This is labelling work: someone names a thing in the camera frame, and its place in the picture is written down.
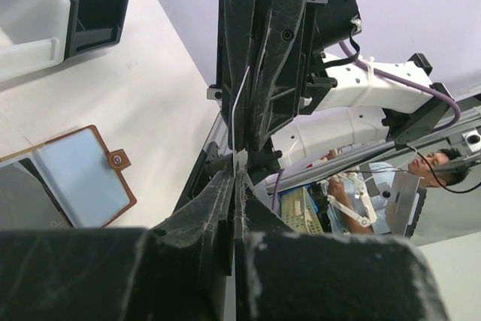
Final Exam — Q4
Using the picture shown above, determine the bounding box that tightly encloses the aluminium front rail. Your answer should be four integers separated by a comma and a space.
280, 99, 480, 190

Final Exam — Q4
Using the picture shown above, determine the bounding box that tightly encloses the green perforated basket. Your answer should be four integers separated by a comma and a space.
280, 186, 324, 235

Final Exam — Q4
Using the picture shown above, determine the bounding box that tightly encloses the seated person in background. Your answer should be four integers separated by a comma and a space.
320, 148, 470, 235

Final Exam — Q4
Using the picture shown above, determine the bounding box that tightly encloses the black white three-bin tray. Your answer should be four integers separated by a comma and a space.
1, 0, 129, 80

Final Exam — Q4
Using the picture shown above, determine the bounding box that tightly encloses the grey laptop on stand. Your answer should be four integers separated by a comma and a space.
381, 173, 426, 238

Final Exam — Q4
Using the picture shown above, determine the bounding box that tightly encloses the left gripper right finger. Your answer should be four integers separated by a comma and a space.
234, 174, 449, 320

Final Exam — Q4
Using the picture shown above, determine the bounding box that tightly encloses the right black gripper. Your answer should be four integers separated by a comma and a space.
216, 0, 362, 152

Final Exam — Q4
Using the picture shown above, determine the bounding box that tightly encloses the brown leather card holder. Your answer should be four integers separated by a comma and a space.
0, 124, 138, 229

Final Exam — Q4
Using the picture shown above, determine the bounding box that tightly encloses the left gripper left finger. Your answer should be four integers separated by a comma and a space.
1, 171, 234, 320

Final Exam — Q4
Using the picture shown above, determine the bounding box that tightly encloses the black VIP credit card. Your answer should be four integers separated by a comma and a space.
231, 66, 250, 320

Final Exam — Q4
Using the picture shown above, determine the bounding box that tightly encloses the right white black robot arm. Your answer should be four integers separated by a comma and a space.
209, 0, 457, 171

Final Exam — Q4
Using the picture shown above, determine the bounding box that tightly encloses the dark card pocket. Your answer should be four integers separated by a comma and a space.
1, 158, 72, 231

